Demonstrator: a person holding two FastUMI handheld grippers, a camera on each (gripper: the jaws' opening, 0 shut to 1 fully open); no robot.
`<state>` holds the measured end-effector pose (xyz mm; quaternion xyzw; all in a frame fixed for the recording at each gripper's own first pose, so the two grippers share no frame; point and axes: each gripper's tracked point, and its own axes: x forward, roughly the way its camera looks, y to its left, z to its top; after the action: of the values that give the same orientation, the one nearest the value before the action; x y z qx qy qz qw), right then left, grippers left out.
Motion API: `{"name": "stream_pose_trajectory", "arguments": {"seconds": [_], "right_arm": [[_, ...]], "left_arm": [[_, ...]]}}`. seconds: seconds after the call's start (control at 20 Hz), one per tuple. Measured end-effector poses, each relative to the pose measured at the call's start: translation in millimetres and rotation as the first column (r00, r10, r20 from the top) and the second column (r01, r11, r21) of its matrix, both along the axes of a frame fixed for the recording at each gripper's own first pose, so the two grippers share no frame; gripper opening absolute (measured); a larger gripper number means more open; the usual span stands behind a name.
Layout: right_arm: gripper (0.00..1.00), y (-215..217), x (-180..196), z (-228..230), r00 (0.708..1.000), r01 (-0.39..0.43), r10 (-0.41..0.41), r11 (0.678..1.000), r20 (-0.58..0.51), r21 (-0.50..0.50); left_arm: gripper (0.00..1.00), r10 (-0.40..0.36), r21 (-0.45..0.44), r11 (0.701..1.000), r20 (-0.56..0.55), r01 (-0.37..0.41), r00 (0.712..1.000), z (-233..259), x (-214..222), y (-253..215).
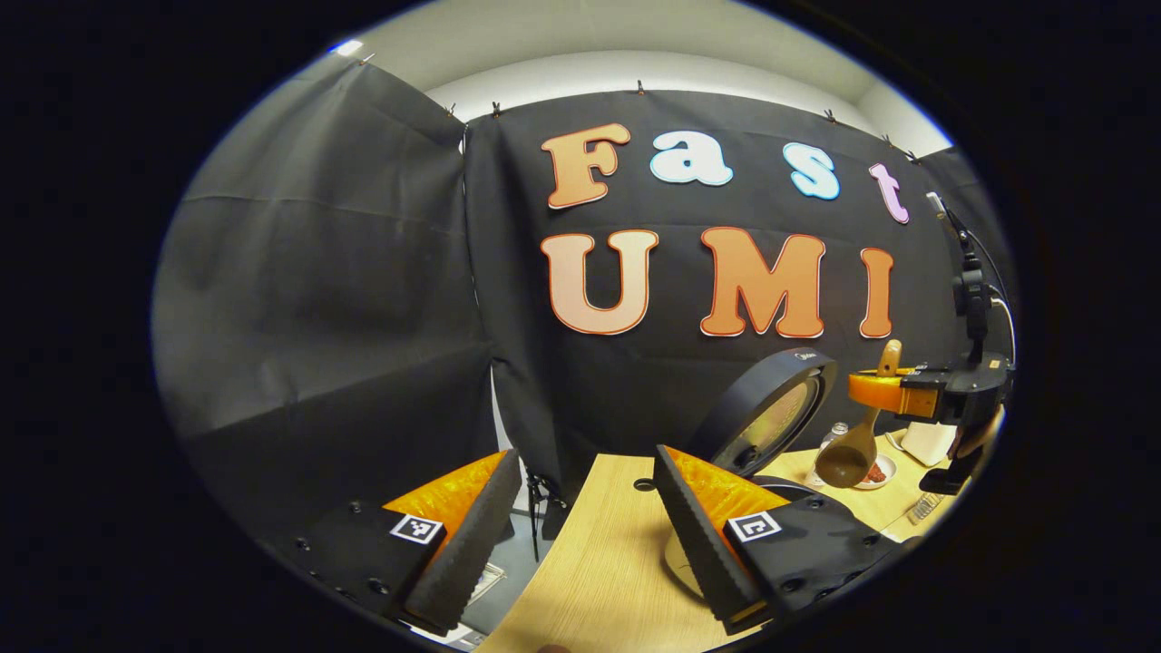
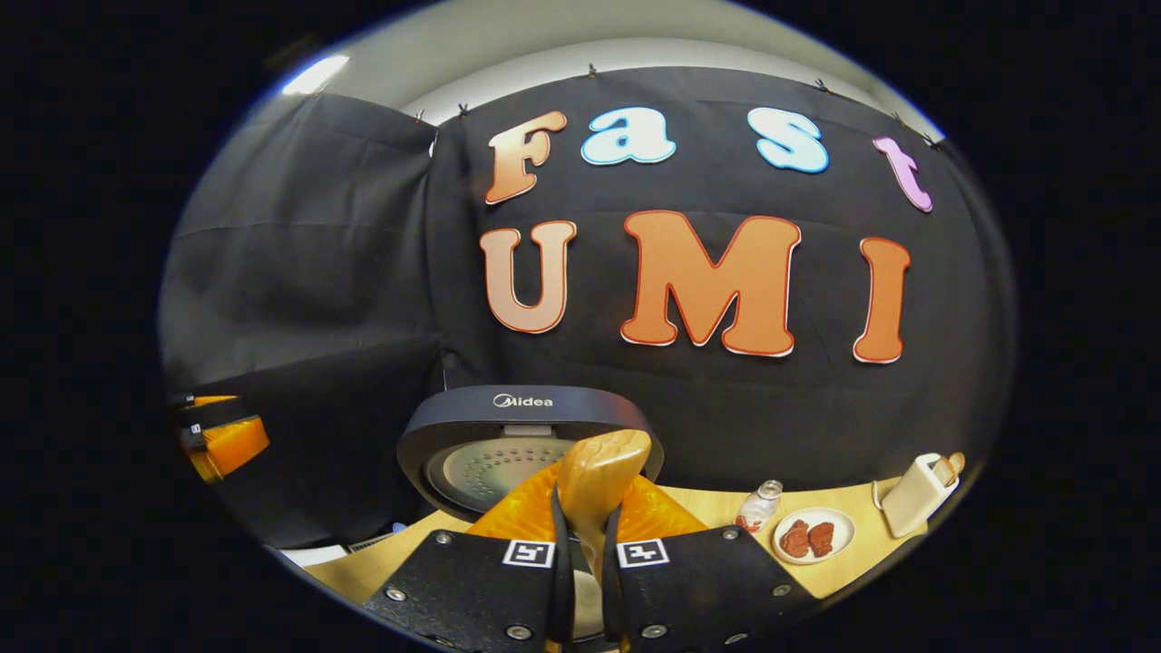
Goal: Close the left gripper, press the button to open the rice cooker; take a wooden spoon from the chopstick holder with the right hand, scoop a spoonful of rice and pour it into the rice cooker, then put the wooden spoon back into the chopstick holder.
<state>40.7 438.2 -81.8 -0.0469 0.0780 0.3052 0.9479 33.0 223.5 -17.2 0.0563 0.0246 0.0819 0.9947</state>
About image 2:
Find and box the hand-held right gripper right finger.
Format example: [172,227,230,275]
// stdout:
[600,472,822,653]

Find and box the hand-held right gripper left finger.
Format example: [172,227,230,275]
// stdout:
[361,461,578,653]

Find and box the wooden spoon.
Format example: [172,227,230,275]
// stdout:
[555,429,654,581]

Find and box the dark blue rice cooker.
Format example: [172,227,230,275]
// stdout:
[396,385,665,522]

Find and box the white ribbed object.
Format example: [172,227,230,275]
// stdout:
[277,524,409,568]

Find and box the small clear bottle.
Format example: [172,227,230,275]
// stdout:
[735,479,784,536]

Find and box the black backdrop cloth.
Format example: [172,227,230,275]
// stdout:
[159,63,1017,554]

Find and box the white round plate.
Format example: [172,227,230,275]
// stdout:
[772,506,857,566]

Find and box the white toaster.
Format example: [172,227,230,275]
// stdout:
[871,452,961,540]

